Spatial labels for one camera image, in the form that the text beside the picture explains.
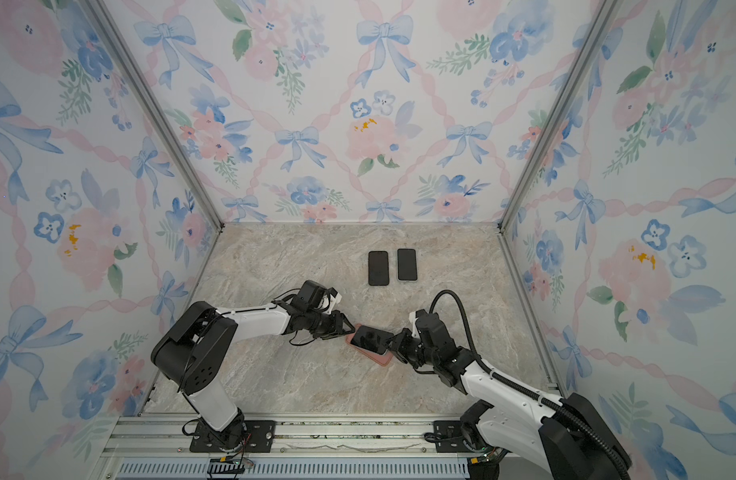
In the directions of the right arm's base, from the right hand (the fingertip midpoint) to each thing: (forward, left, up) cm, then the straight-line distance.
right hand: (381, 341), depth 82 cm
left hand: (+6, +9, -5) cm, 11 cm away
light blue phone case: (+34, -9, -9) cm, 36 cm away
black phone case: (+30, +1, -8) cm, 31 cm away
